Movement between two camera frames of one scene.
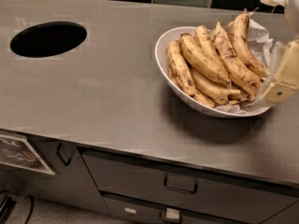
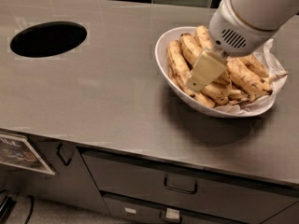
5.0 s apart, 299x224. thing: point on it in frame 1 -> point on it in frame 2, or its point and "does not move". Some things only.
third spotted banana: [204, 39] does not move
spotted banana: [180, 71] does not move
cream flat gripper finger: [286, 84] -> [231, 35]
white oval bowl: [161, 49] does not move
